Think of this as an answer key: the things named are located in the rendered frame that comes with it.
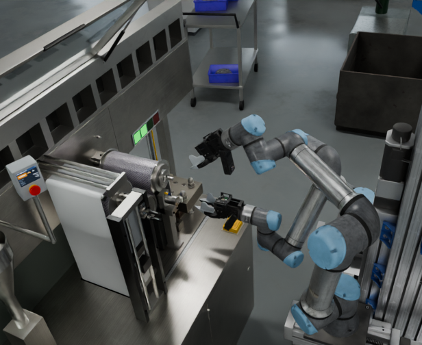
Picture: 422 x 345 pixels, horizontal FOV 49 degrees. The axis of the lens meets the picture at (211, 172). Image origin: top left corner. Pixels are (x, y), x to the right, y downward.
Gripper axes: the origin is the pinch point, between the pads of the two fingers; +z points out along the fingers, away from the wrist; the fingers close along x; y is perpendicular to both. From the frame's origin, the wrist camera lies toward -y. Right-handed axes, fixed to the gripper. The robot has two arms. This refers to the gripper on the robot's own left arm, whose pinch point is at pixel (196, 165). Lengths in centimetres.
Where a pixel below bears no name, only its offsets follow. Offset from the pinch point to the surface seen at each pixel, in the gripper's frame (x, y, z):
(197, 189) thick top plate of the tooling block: -19.2, -16.4, 30.2
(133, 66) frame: -38, 45, 27
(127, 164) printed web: 5.0, 16.0, 25.0
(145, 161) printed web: 1.7, 12.3, 19.4
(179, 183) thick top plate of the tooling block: -19.5, -9.5, 37.4
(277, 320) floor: -32, -118, 68
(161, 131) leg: -75, 8, 81
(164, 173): 1.5, 3.9, 15.7
